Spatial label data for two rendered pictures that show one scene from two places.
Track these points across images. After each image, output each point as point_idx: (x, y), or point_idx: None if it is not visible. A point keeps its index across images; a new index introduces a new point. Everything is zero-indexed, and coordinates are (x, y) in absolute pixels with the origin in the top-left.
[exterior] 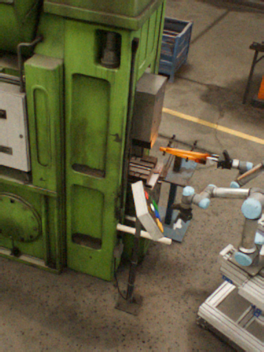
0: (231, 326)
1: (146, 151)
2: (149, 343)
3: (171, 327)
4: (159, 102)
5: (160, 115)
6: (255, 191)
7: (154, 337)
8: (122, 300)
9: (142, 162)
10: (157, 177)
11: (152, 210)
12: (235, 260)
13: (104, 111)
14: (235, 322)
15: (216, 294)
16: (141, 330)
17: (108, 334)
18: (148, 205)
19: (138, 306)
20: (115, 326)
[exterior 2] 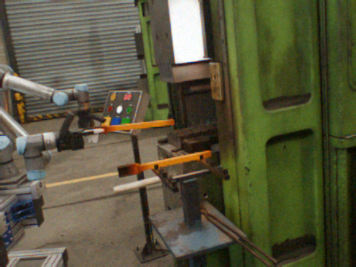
0: (23, 253)
1: (229, 156)
2: (106, 245)
3: (94, 262)
4: (159, 12)
5: (168, 43)
6: (0, 66)
7: (105, 249)
8: (157, 248)
9: (195, 132)
10: (168, 149)
11: (116, 109)
12: (21, 170)
13: None
14: (19, 257)
15: (50, 265)
16: (120, 245)
17: (144, 230)
18: (118, 98)
19: (138, 253)
20: (145, 236)
